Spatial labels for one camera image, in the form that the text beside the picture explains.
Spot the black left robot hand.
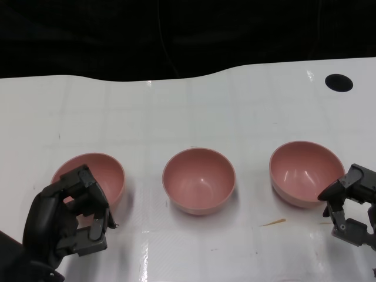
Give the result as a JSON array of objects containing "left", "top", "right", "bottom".
[{"left": 23, "top": 164, "right": 120, "bottom": 270}]

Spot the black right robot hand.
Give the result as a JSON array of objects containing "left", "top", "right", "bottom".
[{"left": 318, "top": 163, "right": 376, "bottom": 247}]

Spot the pink plastic bowl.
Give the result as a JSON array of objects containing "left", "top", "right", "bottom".
[
  {"left": 50, "top": 152, "right": 127, "bottom": 217},
  {"left": 162, "top": 147, "right": 237, "bottom": 217},
  {"left": 269, "top": 140, "right": 347, "bottom": 209}
]

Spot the brown tape sliver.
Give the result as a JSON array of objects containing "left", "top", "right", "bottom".
[{"left": 258, "top": 218, "right": 287, "bottom": 227}]

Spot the black round table grommet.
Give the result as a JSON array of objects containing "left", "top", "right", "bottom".
[{"left": 324, "top": 73, "right": 354, "bottom": 93}]

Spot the black backdrop cloth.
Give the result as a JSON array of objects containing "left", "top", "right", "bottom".
[{"left": 0, "top": 0, "right": 376, "bottom": 83}]

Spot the thin hanging background cable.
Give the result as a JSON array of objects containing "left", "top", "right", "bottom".
[{"left": 157, "top": 0, "right": 180, "bottom": 79}]

